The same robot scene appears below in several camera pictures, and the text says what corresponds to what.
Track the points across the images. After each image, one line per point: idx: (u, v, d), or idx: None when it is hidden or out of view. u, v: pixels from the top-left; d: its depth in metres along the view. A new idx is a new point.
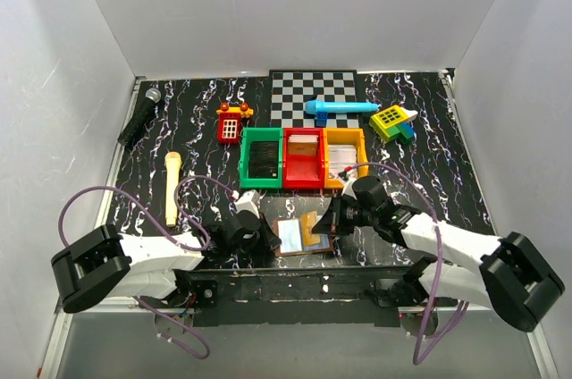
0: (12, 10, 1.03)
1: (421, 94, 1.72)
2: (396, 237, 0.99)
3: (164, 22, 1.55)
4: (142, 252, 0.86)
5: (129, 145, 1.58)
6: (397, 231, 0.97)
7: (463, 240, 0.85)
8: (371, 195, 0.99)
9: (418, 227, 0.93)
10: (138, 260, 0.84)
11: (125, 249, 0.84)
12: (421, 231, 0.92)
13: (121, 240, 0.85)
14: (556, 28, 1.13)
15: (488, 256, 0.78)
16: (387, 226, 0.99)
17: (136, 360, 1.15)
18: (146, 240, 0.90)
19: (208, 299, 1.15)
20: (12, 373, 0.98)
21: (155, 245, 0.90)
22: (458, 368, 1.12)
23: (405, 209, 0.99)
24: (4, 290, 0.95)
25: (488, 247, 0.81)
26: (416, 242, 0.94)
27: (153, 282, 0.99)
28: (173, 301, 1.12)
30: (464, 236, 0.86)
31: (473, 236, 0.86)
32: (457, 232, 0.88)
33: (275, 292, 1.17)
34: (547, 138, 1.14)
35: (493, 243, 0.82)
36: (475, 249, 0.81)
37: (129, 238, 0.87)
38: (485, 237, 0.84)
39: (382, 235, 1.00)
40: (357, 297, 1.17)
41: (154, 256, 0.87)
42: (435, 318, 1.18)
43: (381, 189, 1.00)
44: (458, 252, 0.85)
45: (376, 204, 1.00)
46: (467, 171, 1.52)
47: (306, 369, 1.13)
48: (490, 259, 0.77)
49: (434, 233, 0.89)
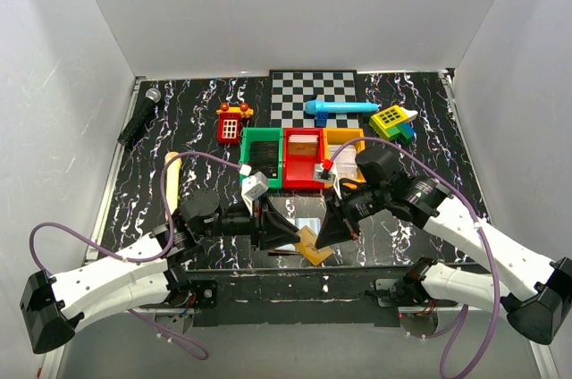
0: (12, 9, 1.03)
1: (421, 94, 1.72)
2: (414, 216, 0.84)
3: (164, 22, 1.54)
4: (80, 287, 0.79)
5: (129, 145, 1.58)
6: (416, 206, 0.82)
7: (509, 256, 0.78)
8: (380, 167, 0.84)
9: (453, 222, 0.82)
10: (79, 298, 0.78)
11: (57, 294, 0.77)
12: (456, 227, 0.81)
13: (54, 282, 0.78)
14: (557, 29, 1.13)
15: (544, 287, 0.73)
16: (403, 202, 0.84)
17: (137, 359, 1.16)
18: (87, 268, 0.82)
19: (208, 299, 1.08)
20: (13, 372, 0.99)
21: (99, 271, 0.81)
22: (457, 367, 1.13)
23: (426, 185, 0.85)
24: (4, 290, 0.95)
25: (542, 272, 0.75)
26: (443, 235, 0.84)
27: (136, 291, 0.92)
28: (174, 301, 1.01)
30: (510, 249, 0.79)
31: (520, 250, 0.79)
32: (501, 240, 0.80)
33: (275, 292, 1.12)
34: (547, 138, 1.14)
35: (546, 266, 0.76)
36: (527, 273, 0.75)
37: (66, 275, 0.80)
38: (536, 256, 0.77)
39: (399, 212, 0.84)
40: (357, 297, 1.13)
41: (96, 287, 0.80)
42: (436, 319, 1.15)
43: (391, 162, 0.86)
44: (502, 270, 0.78)
45: (387, 177, 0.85)
46: (467, 171, 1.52)
47: (306, 369, 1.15)
48: (545, 291, 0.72)
49: (476, 237, 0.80)
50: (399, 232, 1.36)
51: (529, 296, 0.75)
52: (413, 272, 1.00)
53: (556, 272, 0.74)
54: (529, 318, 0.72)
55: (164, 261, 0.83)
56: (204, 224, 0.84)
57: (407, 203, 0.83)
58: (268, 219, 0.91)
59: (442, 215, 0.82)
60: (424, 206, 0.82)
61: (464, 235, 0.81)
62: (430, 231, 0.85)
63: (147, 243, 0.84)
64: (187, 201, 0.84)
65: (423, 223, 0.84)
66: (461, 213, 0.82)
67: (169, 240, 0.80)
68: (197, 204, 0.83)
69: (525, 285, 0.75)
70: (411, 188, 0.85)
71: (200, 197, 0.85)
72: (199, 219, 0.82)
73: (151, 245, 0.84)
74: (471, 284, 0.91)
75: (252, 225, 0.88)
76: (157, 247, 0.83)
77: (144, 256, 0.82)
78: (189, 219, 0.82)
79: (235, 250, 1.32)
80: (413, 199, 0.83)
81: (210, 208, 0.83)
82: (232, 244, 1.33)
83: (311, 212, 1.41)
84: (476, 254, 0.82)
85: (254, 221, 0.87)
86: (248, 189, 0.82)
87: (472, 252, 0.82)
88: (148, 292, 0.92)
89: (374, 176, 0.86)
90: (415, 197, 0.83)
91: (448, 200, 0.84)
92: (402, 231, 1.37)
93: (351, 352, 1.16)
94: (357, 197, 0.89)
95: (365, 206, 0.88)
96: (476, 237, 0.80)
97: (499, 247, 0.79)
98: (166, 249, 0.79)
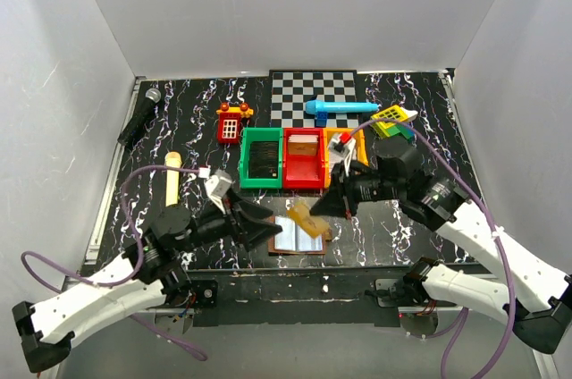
0: (11, 9, 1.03)
1: (421, 94, 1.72)
2: (428, 219, 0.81)
3: (164, 22, 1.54)
4: (56, 315, 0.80)
5: (129, 145, 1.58)
6: (432, 210, 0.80)
7: (525, 267, 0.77)
8: (403, 164, 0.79)
9: (470, 228, 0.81)
10: (54, 327, 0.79)
11: (37, 324, 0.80)
12: (473, 235, 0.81)
13: (32, 313, 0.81)
14: (557, 28, 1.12)
15: (558, 302, 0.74)
16: (418, 203, 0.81)
17: (138, 360, 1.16)
18: (63, 295, 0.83)
19: (208, 299, 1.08)
20: (13, 372, 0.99)
21: (74, 297, 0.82)
22: (456, 367, 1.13)
23: (443, 187, 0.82)
24: (4, 290, 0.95)
25: (556, 285, 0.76)
26: (457, 239, 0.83)
27: (126, 304, 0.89)
28: (173, 301, 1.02)
30: (528, 261, 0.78)
31: (536, 262, 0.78)
32: (519, 251, 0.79)
33: (275, 292, 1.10)
34: (547, 138, 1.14)
35: (560, 281, 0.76)
36: (542, 287, 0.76)
37: (46, 302, 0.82)
38: (552, 269, 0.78)
39: (411, 213, 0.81)
40: (357, 297, 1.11)
41: (71, 314, 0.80)
42: (436, 319, 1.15)
43: (414, 159, 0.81)
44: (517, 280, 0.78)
45: (407, 174, 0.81)
46: (467, 171, 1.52)
47: (305, 369, 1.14)
48: (559, 307, 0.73)
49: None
50: (399, 232, 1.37)
51: (542, 308, 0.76)
52: (412, 272, 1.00)
53: (570, 287, 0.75)
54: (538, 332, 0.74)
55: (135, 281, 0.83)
56: (178, 241, 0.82)
57: (422, 205, 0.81)
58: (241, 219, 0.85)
59: (459, 222, 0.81)
60: (440, 209, 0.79)
61: (480, 245, 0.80)
62: (441, 231, 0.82)
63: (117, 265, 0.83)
64: (157, 219, 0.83)
65: (436, 224, 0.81)
66: (478, 219, 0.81)
67: (138, 262, 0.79)
68: (168, 221, 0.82)
69: (538, 299, 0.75)
70: (427, 189, 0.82)
71: (172, 213, 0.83)
72: (172, 237, 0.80)
73: (121, 266, 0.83)
74: (473, 289, 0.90)
75: (229, 228, 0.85)
76: (130, 267, 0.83)
77: (115, 280, 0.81)
78: (159, 237, 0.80)
79: (235, 250, 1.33)
80: (428, 201, 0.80)
81: (181, 225, 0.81)
82: (231, 244, 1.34)
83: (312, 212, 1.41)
84: (492, 262, 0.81)
85: (229, 220, 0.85)
86: (212, 189, 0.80)
87: (486, 258, 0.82)
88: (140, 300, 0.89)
89: (393, 172, 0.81)
90: (431, 201, 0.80)
91: (466, 206, 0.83)
92: (402, 231, 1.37)
93: (351, 353, 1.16)
94: (363, 179, 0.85)
95: (368, 191, 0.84)
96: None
97: (517, 257, 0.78)
98: (136, 268, 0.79)
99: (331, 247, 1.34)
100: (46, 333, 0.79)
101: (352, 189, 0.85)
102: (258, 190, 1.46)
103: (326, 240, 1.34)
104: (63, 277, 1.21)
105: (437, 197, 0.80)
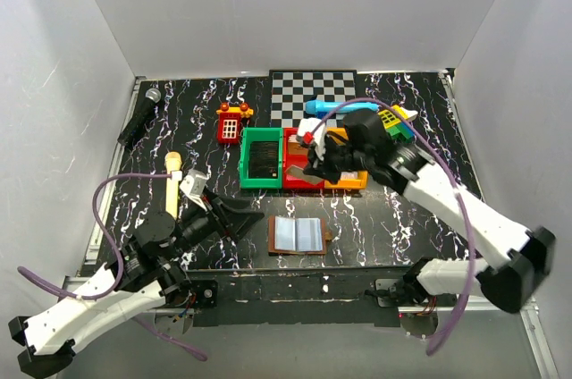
0: (11, 9, 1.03)
1: (421, 94, 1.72)
2: (395, 184, 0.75)
3: (164, 22, 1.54)
4: (46, 330, 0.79)
5: (129, 145, 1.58)
6: (397, 172, 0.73)
7: (485, 221, 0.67)
8: (365, 130, 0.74)
9: (433, 187, 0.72)
10: (46, 341, 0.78)
11: (29, 339, 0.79)
12: (434, 193, 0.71)
13: (26, 327, 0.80)
14: (557, 28, 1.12)
15: (517, 254, 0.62)
16: (384, 167, 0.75)
17: (137, 361, 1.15)
18: (53, 308, 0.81)
19: (208, 299, 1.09)
20: (14, 373, 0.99)
21: (62, 311, 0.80)
22: (457, 367, 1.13)
23: (411, 150, 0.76)
24: (4, 290, 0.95)
25: (517, 238, 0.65)
26: (423, 202, 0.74)
27: (126, 307, 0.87)
28: (174, 301, 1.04)
30: (487, 213, 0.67)
31: (497, 215, 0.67)
32: (478, 205, 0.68)
33: (275, 292, 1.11)
34: (547, 138, 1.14)
35: (521, 233, 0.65)
36: (502, 240, 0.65)
37: (37, 316, 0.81)
38: (515, 223, 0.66)
39: (378, 179, 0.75)
40: (357, 297, 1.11)
41: (60, 327, 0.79)
42: (436, 319, 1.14)
43: (380, 123, 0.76)
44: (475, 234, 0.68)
45: (373, 141, 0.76)
46: (467, 171, 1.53)
47: (305, 369, 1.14)
48: (517, 256, 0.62)
49: (455, 203, 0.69)
50: (399, 232, 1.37)
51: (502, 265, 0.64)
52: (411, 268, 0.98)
53: (531, 240, 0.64)
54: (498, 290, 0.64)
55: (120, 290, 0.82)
56: (163, 249, 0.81)
57: (389, 168, 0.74)
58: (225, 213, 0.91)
59: (422, 181, 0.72)
60: (406, 172, 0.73)
61: (442, 201, 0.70)
62: (407, 195, 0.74)
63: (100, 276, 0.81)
64: (140, 225, 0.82)
65: (402, 189, 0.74)
66: (441, 179, 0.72)
67: (119, 273, 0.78)
68: (152, 229, 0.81)
69: (498, 253, 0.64)
70: (394, 154, 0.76)
71: (155, 220, 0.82)
72: (155, 244, 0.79)
73: (105, 276, 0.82)
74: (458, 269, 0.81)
75: (215, 223, 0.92)
76: (111, 278, 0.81)
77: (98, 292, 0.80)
78: (144, 246, 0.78)
79: (235, 250, 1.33)
80: (394, 165, 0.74)
81: (166, 232, 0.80)
82: (232, 244, 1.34)
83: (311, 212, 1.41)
84: (453, 222, 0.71)
85: (212, 216, 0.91)
86: (190, 189, 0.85)
87: (450, 221, 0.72)
88: (139, 303, 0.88)
89: (357, 135, 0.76)
90: (396, 164, 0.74)
91: (431, 166, 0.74)
92: (402, 231, 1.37)
93: (351, 353, 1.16)
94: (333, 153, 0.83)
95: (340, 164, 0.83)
96: (456, 204, 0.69)
97: (476, 212, 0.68)
98: (118, 279, 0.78)
99: (331, 247, 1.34)
100: (38, 348, 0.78)
101: (327, 160, 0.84)
102: (258, 190, 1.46)
103: (326, 240, 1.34)
104: (63, 277, 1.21)
105: (402, 160, 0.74)
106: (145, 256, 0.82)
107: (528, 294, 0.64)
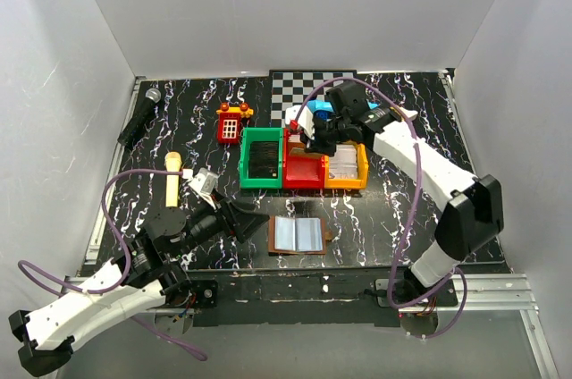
0: (11, 8, 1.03)
1: (421, 94, 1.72)
2: (365, 138, 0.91)
3: (164, 22, 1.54)
4: (50, 324, 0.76)
5: (129, 145, 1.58)
6: (366, 126, 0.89)
7: (437, 168, 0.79)
8: (340, 92, 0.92)
9: (395, 138, 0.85)
10: (49, 335, 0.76)
11: (31, 333, 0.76)
12: (396, 143, 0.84)
13: (28, 322, 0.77)
14: (557, 27, 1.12)
15: (459, 193, 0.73)
16: (357, 124, 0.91)
17: (137, 362, 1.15)
18: (56, 302, 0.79)
19: (208, 299, 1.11)
20: (14, 373, 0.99)
21: (66, 305, 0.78)
22: (457, 367, 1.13)
23: (382, 112, 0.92)
24: (4, 290, 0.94)
25: (461, 182, 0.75)
26: (387, 154, 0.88)
27: (128, 306, 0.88)
28: (173, 301, 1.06)
30: (440, 164, 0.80)
31: (449, 165, 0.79)
32: (434, 157, 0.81)
33: (275, 292, 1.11)
34: (548, 138, 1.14)
35: (467, 179, 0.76)
36: (449, 182, 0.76)
37: (38, 311, 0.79)
38: (463, 172, 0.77)
39: (352, 134, 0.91)
40: (357, 297, 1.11)
41: (64, 321, 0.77)
42: (435, 318, 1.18)
43: (353, 88, 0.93)
44: (428, 180, 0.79)
45: (348, 103, 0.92)
46: (467, 171, 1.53)
47: (306, 369, 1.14)
48: (458, 197, 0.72)
49: (413, 153, 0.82)
50: (399, 232, 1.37)
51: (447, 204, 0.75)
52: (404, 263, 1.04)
53: (475, 183, 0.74)
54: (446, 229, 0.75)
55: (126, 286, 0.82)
56: (172, 243, 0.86)
57: (360, 123, 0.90)
58: (233, 212, 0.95)
59: (386, 134, 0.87)
60: (373, 124, 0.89)
61: (401, 151, 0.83)
62: (378, 149, 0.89)
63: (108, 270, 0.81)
64: (152, 220, 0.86)
65: (372, 143, 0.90)
66: (404, 133, 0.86)
67: (127, 266, 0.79)
68: (164, 223, 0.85)
69: (442, 193, 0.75)
70: (367, 113, 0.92)
71: (166, 216, 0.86)
72: (166, 239, 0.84)
73: (113, 271, 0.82)
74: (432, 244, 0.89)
75: (224, 222, 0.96)
76: (118, 273, 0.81)
77: (106, 285, 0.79)
78: (154, 240, 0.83)
79: (235, 250, 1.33)
80: (365, 122, 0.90)
81: (177, 228, 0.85)
82: (232, 244, 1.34)
83: (311, 212, 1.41)
84: (411, 170, 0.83)
85: (220, 214, 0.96)
86: (200, 186, 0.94)
87: (407, 169, 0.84)
88: (142, 301, 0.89)
89: (336, 104, 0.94)
90: (367, 120, 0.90)
91: (396, 123, 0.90)
92: (402, 231, 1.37)
93: (352, 353, 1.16)
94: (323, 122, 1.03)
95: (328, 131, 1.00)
96: (413, 153, 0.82)
97: (431, 161, 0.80)
98: (125, 273, 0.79)
99: (331, 247, 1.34)
100: (40, 341, 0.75)
101: (320, 136, 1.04)
102: (258, 190, 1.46)
103: (326, 240, 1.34)
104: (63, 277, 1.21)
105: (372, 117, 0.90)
106: (151, 251, 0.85)
107: (475, 234, 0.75)
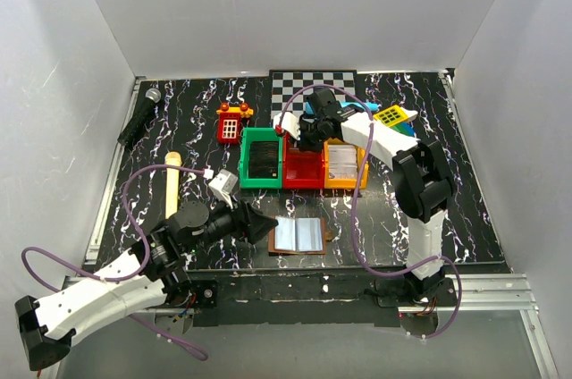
0: (11, 9, 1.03)
1: (421, 94, 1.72)
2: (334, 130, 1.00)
3: (164, 23, 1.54)
4: (62, 310, 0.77)
5: (129, 145, 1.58)
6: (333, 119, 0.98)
7: (387, 137, 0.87)
8: (315, 95, 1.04)
9: (356, 122, 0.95)
10: (60, 323, 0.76)
11: (39, 319, 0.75)
12: (356, 125, 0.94)
13: (37, 307, 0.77)
14: (557, 27, 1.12)
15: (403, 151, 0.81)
16: (326, 119, 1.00)
17: (136, 363, 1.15)
18: (68, 291, 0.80)
19: (208, 299, 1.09)
20: (14, 373, 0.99)
21: (79, 293, 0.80)
22: (457, 367, 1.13)
23: (350, 108, 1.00)
24: (4, 291, 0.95)
25: (405, 144, 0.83)
26: (352, 138, 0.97)
27: (130, 302, 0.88)
28: (173, 301, 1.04)
30: (391, 133, 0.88)
31: (398, 134, 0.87)
32: (386, 130, 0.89)
33: (275, 292, 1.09)
34: (548, 137, 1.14)
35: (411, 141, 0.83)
36: (394, 145, 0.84)
37: (48, 298, 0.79)
38: (409, 138, 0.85)
39: (323, 127, 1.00)
40: (357, 297, 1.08)
41: (77, 308, 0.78)
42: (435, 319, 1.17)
43: (325, 91, 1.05)
44: (381, 147, 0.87)
45: (319, 103, 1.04)
46: (467, 171, 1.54)
47: (305, 369, 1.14)
48: (404, 153, 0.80)
49: (367, 130, 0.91)
50: (398, 232, 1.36)
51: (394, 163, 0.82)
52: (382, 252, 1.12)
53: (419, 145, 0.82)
54: (401, 189, 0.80)
55: (142, 277, 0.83)
56: (191, 236, 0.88)
57: (329, 118, 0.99)
58: (249, 213, 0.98)
59: (349, 122, 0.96)
60: (339, 117, 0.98)
61: (359, 130, 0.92)
62: (347, 137, 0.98)
63: (124, 260, 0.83)
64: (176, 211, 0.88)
65: (342, 133, 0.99)
66: (364, 117, 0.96)
67: (146, 257, 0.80)
68: (189, 214, 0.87)
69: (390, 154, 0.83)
70: (337, 110, 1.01)
71: (190, 208, 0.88)
72: (189, 230, 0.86)
73: (129, 261, 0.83)
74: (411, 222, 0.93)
75: (239, 223, 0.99)
76: (136, 263, 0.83)
77: (123, 274, 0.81)
78: (178, 230, 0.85)
79: (235, 250, 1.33)
80: (333, 115, 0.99)
81: (200, 222, 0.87)
82: (232, 244, 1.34)
83: (311, 212, 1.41)
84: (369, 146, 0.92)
85: (235, 214, 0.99)
86: (222, 184, 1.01)
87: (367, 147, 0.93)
88: (144, 298, 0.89)
89: (315, 105, 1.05)
90: (335, 114, 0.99)
91: (359, 113, 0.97)
92: (402, 231, 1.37)
93: (352, 353, 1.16)
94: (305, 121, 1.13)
95: (308, 130, 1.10)
96: (367, 129, 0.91)
97: (382, 133, 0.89)
98: (144, 264, 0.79)
99: (331, 247, 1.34)
100: (50, 328, 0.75)
101: (305, 138, 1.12)
102: (258, 190, 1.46)
103: (326, 240, 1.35)
104: (63, 277, 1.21)
105: (338, 111, 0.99)
106: (169, 246, 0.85)
107: (428, 193, 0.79)
